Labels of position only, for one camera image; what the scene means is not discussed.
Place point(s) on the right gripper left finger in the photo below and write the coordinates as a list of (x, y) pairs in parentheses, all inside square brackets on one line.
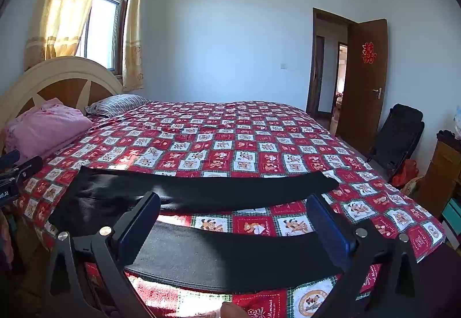
[(68, 291)]

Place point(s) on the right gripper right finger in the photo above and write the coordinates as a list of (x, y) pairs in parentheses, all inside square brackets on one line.
[(380, 277)]

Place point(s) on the black pants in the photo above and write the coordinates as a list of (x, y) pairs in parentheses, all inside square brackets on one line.
[(231, 235)]

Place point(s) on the right hand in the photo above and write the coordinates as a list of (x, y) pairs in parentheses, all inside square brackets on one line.
[(230, 310)]

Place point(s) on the pink folded blanket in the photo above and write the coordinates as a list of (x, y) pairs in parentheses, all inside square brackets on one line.
[(43, 129)]

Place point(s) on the cream wooden headboard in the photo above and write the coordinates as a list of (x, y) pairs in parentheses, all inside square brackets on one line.
[(77, 82)]

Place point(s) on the striped grey pillow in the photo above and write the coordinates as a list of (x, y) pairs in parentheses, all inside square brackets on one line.
[(115, 105)]

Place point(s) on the wooden dresser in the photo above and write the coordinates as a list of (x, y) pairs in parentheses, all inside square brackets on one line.
[(441, 183)]

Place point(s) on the red bag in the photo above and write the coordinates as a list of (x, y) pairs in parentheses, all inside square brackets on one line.
[(405, 174)]

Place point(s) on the right yellow curtain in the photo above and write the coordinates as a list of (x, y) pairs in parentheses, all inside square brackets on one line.
[(132, 71)]

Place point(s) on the yellow curtain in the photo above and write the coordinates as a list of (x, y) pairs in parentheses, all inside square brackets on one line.
[(132, 71), (56, 30)]

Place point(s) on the window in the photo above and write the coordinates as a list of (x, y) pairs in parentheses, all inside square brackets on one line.
[(101, 39)]

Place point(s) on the black folding chair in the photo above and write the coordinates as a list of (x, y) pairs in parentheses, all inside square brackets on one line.
[(397, 139)]

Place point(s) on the brown wooden door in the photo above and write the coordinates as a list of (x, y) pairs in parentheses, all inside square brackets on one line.
[(363, 94)]

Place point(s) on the left yellow curtain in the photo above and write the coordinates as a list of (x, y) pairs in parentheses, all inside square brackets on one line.
[(56, 30)]

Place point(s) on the red double happiness sticker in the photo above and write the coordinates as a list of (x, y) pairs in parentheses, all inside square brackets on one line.
[(368, 53)]

